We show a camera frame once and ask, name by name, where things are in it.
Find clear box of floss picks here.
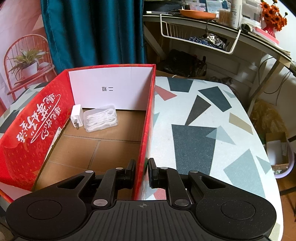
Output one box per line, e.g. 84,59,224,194
83,105,118,133

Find red cardboard box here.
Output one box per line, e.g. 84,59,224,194
1,64,156,202

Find white charger adapter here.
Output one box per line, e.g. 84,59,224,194
70,104,83,129

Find printed room backdrop cloth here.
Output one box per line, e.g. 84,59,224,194
1,1,57,109

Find black bag under desk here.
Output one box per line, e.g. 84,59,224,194
158,49,207,78

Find purple bin with papers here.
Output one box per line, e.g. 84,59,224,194
265,132,295,179

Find cluttered desk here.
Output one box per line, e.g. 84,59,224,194
143,14,295,113

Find teal blue curtain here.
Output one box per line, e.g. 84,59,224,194
40,0,145,73

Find orange bowl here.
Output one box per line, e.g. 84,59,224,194
180,9,216,20

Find cotton swab container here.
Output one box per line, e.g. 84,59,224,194
218,9,231,26

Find pink book on desk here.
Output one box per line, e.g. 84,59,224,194
252,27,280,45

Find white tall bottle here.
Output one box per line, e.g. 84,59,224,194
230,0,242,29

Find orange flowers in red vase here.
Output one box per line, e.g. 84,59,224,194
260,0,288,38

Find white wire under-desk basket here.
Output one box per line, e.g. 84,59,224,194
159,13,242,55

